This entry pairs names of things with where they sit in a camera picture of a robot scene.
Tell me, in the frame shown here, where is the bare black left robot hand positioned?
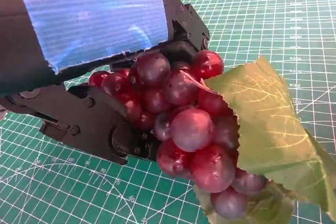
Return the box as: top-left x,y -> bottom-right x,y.
0,0 -> 211,166

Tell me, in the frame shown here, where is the red toy grape bunch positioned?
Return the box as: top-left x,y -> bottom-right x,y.
83,49 -> 336,224

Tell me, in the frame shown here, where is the green cutting mat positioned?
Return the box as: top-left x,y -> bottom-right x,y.
0,0 -> 336,224

